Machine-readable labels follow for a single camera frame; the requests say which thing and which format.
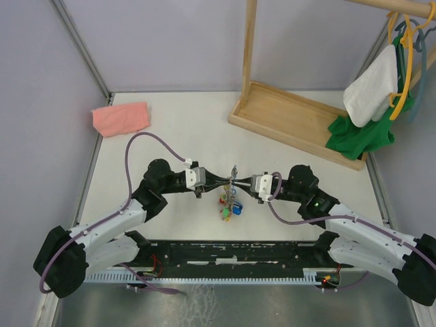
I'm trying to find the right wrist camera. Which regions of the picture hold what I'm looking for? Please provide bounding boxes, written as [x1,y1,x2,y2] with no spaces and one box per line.
[250,174,273,202]

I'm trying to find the white towel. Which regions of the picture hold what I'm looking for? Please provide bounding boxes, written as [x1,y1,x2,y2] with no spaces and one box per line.
[343,44,398,127]

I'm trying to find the yellow hanger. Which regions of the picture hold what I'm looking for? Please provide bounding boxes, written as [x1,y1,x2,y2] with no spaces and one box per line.
[389,14,414,121]

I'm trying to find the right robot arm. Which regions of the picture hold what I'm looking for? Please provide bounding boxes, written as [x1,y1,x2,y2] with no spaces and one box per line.
[232,165,435,307]

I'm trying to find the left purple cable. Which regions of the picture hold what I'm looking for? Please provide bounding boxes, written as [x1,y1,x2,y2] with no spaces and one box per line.
[39,132,191,296]

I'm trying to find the pink folded cloth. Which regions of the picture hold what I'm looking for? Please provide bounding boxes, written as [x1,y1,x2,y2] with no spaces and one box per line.
[91,102,151,138]

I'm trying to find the green garment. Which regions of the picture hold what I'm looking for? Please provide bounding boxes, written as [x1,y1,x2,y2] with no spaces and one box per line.
[325,35,416,161]

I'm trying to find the white cable duct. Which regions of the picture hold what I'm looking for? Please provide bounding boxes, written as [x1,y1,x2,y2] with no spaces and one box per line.
[84,268,324,286]

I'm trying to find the metal key organizer with keys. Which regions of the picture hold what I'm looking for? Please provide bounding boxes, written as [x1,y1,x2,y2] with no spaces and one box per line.
[219,165,243,222]

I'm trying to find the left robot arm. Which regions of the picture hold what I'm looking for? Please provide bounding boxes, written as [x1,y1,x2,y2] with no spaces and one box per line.
[33,159,230,298]

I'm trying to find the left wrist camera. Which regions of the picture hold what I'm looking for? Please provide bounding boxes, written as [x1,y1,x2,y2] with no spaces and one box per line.
[185,161,206,191]

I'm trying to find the wooden clothes rack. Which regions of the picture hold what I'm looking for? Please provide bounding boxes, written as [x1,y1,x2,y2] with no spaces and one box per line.
[228,1,435,170]

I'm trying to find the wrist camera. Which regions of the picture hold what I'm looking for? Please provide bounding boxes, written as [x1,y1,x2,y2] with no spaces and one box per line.
[250,174,273,202]
[185,161,206,191]

